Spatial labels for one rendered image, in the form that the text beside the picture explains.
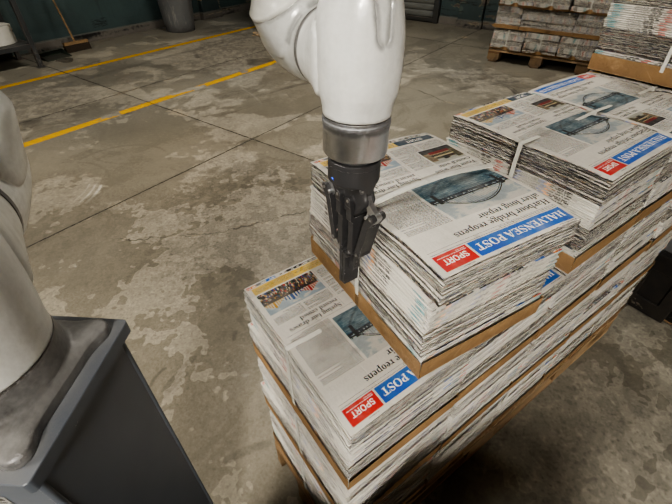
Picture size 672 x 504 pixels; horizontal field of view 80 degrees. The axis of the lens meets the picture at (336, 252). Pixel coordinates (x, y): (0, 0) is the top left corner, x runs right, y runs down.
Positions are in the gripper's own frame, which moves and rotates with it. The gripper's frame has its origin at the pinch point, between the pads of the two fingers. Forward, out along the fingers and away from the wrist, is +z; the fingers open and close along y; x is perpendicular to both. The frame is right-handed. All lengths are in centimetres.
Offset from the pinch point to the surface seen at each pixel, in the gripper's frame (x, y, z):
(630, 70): -102, 7, -15
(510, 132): -46.2, 4.4, -11.0
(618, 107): -80, -2, -12
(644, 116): -79, -8, -12
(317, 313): 4.4, 3.4, 13.0
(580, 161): -45.5, -11.4, -11.1
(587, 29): -476, 195, 41
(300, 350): 11.5, -1.7, 13.5
